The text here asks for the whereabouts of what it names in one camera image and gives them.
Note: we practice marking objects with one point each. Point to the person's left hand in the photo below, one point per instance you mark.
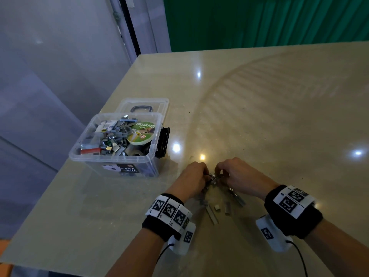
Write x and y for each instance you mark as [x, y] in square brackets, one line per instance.
[189, 180]

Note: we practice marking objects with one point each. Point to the person's right hand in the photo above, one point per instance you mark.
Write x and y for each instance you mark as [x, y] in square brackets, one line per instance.
[245, 176]

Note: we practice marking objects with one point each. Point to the pile of metal staple strips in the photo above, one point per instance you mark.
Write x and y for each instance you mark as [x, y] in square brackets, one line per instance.
[222, 196]

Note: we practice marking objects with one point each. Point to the small white staple box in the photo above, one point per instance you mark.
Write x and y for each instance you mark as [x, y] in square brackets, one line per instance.
[106, 125]

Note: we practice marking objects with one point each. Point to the red stapler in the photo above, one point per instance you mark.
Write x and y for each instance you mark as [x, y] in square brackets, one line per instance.
[89, 151]

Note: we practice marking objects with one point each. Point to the transparent storage box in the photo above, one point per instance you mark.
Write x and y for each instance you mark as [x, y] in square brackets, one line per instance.
[80, 155]

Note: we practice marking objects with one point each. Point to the person's right forearm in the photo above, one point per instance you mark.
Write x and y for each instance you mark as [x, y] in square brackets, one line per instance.
[343, 254]

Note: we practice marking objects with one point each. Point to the person's left forearm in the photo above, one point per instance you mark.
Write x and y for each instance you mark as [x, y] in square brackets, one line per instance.
[135, 256]

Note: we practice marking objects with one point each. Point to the transparent box lid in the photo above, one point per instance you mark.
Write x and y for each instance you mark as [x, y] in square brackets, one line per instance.
[158, 103]

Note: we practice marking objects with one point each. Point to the green curtain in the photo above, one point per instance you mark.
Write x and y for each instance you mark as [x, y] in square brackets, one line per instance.
[265, 20]

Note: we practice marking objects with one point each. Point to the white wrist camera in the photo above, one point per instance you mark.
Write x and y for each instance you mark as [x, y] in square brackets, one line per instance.
[183, 238]
[271, 233]

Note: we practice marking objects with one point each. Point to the black window post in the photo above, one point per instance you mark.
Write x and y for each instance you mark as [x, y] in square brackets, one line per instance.
[128, 26]

